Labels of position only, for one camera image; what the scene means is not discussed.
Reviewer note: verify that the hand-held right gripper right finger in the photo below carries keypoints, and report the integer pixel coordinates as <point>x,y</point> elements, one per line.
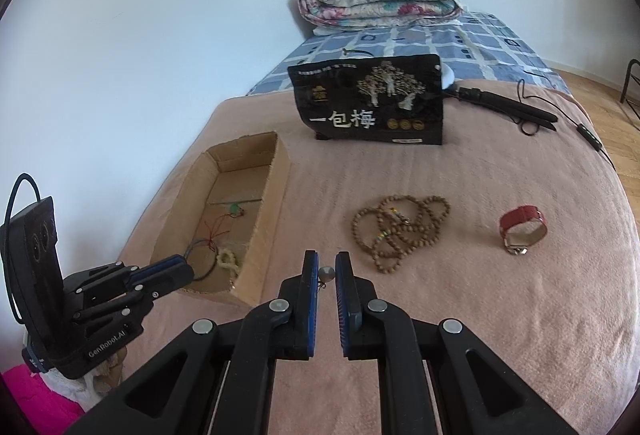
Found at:
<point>342,310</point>

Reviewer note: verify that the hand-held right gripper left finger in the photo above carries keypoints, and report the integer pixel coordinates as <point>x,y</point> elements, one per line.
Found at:
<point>310,310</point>

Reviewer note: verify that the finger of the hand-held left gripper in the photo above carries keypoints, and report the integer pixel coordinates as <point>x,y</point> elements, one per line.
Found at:
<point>165,267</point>
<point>135,301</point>

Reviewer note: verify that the small pearl earring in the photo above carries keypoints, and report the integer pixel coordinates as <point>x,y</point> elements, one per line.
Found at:
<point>326,273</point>

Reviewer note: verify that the cardboard box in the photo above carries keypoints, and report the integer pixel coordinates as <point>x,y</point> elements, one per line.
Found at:
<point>265,260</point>

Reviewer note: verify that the white fuzzy cloth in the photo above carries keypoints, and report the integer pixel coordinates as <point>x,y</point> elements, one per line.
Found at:
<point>70,387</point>

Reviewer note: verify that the bright pink cloth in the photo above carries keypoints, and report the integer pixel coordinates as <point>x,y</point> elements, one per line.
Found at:
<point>30,400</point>

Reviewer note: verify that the black snack bag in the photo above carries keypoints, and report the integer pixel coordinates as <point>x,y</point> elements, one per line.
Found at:
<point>370,115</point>

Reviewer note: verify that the black folded tripod stand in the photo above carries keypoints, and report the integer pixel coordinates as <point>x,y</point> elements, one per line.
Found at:
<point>505,105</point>

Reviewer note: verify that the blue checkered bed sheet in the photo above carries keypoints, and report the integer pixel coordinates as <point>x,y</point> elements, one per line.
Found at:
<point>480,50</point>

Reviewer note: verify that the black metal clothes rack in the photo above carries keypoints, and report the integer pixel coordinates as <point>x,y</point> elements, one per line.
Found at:
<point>631,80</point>

